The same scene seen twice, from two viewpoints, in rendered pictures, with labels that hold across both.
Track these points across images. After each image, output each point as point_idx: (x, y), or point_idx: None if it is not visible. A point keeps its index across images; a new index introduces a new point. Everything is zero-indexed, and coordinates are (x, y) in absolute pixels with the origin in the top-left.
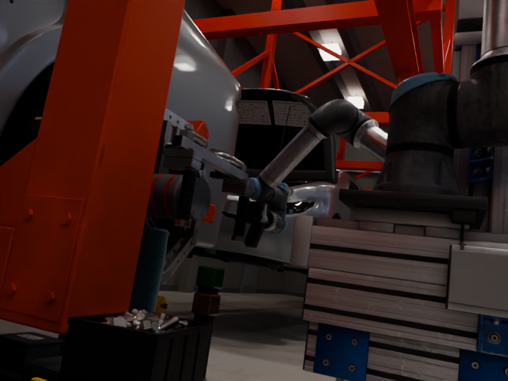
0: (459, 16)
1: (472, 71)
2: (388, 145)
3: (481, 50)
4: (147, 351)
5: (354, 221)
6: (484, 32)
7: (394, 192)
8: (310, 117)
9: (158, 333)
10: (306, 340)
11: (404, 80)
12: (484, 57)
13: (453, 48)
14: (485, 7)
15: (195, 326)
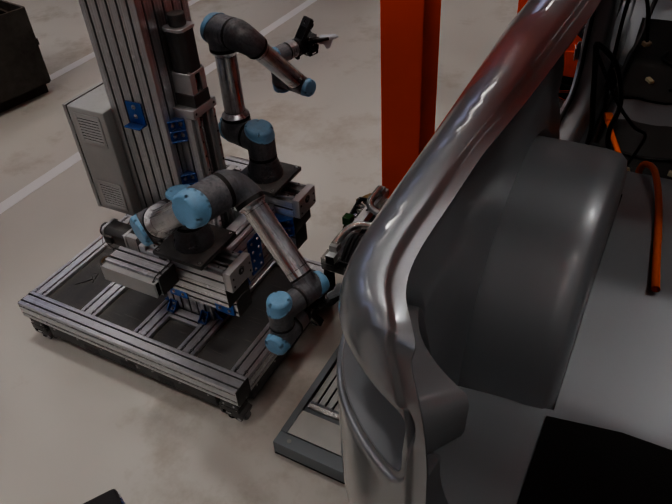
0: (206, 84)
1: (249, 116)
2: (276, 152)
3: (244, 107)
4: (361, 201)
5: (291, 181)
6: (243, 100)
7: (283, 162)
8: (262, 191)
9: (359, 197)
10: (306, 229)
11: (271, 124)
12: (248, 110)
13: (214, 105)
14: (241, 89)
15: (350, 213)
